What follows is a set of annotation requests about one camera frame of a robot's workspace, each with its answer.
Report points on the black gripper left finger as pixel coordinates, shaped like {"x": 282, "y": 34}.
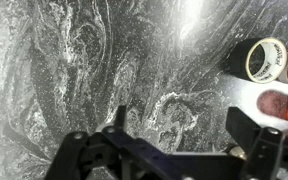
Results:
{"x": 121, "y": 117}

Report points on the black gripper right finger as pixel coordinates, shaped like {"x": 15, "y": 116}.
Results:
{"x": 241, "y": 128}

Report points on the black tape roll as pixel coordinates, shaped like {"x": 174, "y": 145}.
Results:
{"x": 260, "y": 60}

